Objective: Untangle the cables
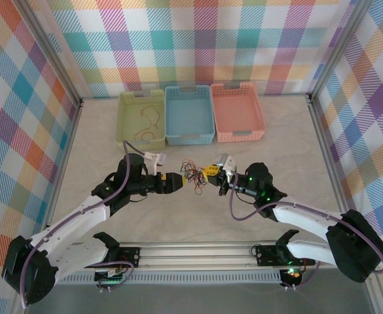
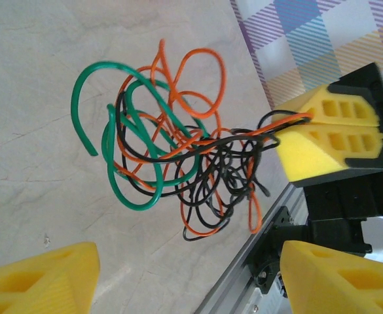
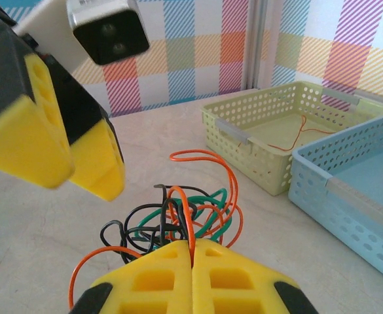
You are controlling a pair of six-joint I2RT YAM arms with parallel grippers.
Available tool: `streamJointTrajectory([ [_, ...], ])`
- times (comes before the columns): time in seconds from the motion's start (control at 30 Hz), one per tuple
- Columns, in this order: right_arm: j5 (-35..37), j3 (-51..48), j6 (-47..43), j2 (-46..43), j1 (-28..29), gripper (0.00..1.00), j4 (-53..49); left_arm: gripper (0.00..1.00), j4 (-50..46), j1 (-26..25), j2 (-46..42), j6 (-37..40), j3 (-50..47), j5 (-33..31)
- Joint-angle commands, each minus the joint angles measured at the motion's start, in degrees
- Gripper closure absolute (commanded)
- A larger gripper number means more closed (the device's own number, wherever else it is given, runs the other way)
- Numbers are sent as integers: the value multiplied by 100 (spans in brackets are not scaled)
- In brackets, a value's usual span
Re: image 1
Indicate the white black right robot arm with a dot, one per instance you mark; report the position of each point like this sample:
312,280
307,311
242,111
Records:
302,217

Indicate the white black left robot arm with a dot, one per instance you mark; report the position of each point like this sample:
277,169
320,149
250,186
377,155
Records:
73,219

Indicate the blue perforated plastic basket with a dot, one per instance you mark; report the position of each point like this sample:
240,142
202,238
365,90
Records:
188,111

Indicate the pink perforated plastic basket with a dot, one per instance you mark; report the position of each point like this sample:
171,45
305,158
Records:
237,111

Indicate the yellow-green perforated plastic basket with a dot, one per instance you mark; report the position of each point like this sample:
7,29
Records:
129,117

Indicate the small controller circuit board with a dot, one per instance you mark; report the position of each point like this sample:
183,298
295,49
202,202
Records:
111,276
291,274

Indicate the long aluminium base rail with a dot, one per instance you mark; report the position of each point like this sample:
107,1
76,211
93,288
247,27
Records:
194,253

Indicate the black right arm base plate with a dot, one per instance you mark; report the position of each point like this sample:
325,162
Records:
266,255

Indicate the aluminium side rail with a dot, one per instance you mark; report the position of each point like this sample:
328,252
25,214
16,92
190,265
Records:
63,170
332,167

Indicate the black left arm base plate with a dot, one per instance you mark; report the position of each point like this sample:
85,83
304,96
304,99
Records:
129,256

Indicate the aluminium frame post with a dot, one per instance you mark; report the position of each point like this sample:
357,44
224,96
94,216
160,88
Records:
336,49
52,52

